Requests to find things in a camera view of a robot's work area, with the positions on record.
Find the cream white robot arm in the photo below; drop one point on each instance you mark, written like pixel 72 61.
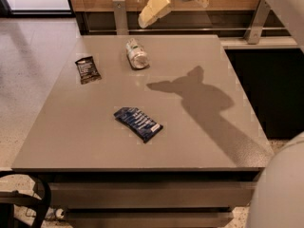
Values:
pixel 279 190

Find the black snack packet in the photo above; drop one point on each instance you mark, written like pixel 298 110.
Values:
pixel 87 70

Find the blue snack packet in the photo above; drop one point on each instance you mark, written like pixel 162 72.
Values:
pixel 138 122

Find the grey table with drawers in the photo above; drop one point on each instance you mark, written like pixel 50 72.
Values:
pixel 175 145

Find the white round floor object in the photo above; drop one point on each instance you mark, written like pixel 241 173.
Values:
pixel 59 213

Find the black chair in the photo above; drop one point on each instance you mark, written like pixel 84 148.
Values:
pixel 10 199

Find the left metal bracket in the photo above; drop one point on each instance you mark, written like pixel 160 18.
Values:
pixel 120 17

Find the metal bracket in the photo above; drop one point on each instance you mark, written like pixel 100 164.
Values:
pixel 254 31
pixel 120 17

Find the right metal bracket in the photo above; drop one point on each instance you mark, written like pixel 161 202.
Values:
pixel 254 31

